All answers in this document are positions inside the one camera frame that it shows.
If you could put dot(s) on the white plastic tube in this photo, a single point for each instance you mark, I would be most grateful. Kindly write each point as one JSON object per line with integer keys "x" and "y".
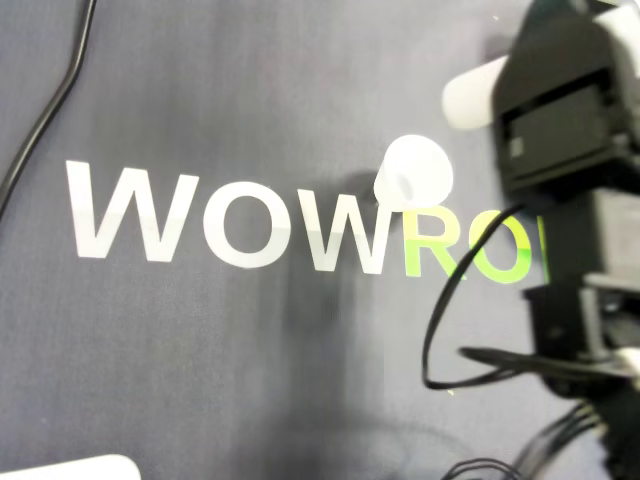
{"x": 470, "y": 100}

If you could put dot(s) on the white desk lamp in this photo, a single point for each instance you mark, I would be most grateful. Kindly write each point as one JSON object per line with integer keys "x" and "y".
{"x": 75, "y": 470}

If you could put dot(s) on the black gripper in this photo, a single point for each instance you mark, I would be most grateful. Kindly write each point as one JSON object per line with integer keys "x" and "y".
{"x": 565, "y": 145}

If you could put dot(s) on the dark grey WOWROBO mat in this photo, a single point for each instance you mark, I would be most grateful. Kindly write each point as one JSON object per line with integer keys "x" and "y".
{"x": 200, "y": 350}

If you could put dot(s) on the white translucent plastic cup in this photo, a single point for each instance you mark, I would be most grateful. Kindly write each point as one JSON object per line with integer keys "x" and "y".
{"x": 415, "y": 170}

